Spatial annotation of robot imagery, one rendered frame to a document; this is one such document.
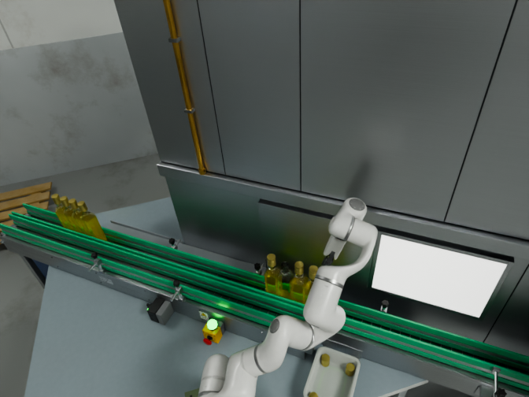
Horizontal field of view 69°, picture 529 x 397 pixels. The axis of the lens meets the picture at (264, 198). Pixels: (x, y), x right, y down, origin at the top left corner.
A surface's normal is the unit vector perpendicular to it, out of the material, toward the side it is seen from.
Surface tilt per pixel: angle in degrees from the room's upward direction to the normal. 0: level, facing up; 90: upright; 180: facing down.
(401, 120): 90
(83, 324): 0
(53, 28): 90
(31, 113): 90
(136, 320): 0
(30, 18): 90
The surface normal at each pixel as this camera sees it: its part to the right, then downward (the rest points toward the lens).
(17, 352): -0.07, -0.76
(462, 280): -0.39, 0.61
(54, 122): 0.28, 0.61
